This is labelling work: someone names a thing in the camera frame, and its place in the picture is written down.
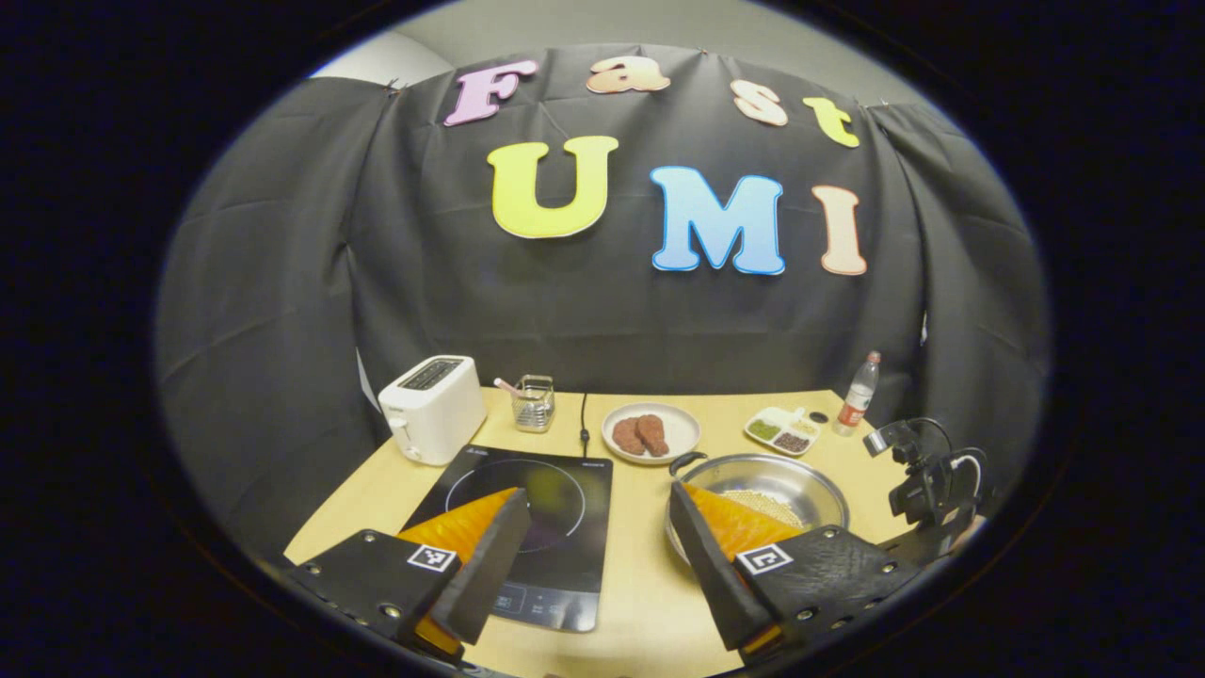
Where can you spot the heap of red beans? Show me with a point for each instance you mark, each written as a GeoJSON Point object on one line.
{"type": "Point", "coordinates": [791, 441]}

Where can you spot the clear plastic water bottle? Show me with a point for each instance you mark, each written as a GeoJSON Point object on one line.
{"type": "Point", "coordinates": [857, 400]}

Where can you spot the white toaster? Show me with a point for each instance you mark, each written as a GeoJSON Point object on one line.
{"type": "Point", "coordinates": [433, 414]}

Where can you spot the white divided tray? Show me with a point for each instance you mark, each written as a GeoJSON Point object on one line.
{"type": "Point", "coordinates": [781, 428]}

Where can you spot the pink striped straw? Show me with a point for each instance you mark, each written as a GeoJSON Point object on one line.
{"type": "Point", "coordinates": [506, 386]}

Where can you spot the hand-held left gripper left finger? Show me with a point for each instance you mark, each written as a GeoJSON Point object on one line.
{"type": "Point", "coordinates": [485, 570]}

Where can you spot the pile of soybeans in pot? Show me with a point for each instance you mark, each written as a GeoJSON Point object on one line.
{"type": "Point", "coordinates": [777, 507]}

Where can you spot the heap of green mung beans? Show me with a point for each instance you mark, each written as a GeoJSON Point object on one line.
{"type": "Point", "coordinates": [763, 429]}

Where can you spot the white round plate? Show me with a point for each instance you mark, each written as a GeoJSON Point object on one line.
{"type": "Point", "coordinates": [678, 433]}

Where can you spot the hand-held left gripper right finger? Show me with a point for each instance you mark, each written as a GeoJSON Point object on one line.
{"type": "Point", "coordinates": [706, 574]}

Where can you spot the black induction cooktop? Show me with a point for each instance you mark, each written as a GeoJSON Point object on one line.
{"type": "Point", "coordinates": [565, 546]}

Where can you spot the brown meat piece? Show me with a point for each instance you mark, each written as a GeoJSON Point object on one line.
{"type": "Point", "coordinates": [625, 437]}
{"type": "Point", "coordinates": [653, 433]}

